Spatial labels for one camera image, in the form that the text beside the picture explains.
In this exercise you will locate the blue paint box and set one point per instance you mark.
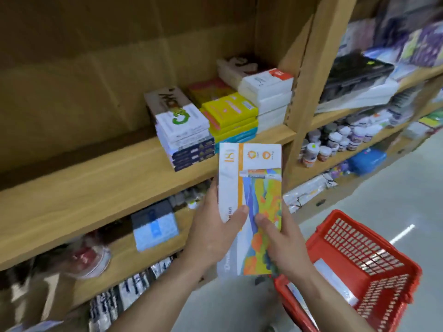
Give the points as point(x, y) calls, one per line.
point(238, 139)
point(238, 135)

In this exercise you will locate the blue plastic bag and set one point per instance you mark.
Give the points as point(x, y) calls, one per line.
point(367, 162)

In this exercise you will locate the stack of light blue packets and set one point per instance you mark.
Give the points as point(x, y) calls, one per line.
point(391, 60)

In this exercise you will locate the small tied white roll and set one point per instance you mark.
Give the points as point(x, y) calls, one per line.
point(329, 179)

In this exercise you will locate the cluster of small ink bottles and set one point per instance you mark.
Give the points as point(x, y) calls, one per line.
point(190, 197)

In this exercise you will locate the black flat case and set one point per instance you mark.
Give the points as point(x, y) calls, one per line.
point(356, 76)

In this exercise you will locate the wooden shelf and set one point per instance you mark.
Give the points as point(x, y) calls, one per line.
point(104, 190)

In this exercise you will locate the round clear plastic container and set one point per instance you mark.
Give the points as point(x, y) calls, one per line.
point(90, 259)

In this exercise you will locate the row of purple stationery packets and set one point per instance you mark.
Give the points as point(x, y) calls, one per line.
point(422, 41)

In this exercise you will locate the yellow paint box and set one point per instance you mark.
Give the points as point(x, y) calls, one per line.
point(238, 131)
point(228, 107)
point(238, 126)

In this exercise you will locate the row of black white packages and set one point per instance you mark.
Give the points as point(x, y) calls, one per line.
point(128, 293)

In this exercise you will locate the person's right hand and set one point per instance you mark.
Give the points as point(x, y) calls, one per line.
point(290, 252)

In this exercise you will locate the person's right forearm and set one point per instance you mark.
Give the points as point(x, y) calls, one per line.
point(335, 307)

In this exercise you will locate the colourful stationery goods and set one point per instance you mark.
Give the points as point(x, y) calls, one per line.
point(425, 124)

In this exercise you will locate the landscape print paint box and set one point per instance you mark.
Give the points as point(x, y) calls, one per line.
point(259, 190)
point(335, 280)

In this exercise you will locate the blue white flat box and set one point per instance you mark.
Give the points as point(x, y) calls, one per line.
point(155, 228)

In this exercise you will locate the bag of colourful beads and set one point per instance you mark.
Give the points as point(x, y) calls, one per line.
point(341, 171)

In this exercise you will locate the person's left forearm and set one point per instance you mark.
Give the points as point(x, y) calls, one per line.
point(155, 304)

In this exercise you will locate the row of paint bottles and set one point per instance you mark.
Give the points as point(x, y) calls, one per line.
point(334, 138)

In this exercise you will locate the person's left hand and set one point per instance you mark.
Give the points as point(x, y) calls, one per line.
point(211, 238)

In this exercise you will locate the red plastic shopping basket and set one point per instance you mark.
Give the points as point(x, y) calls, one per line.
point(387, 283)

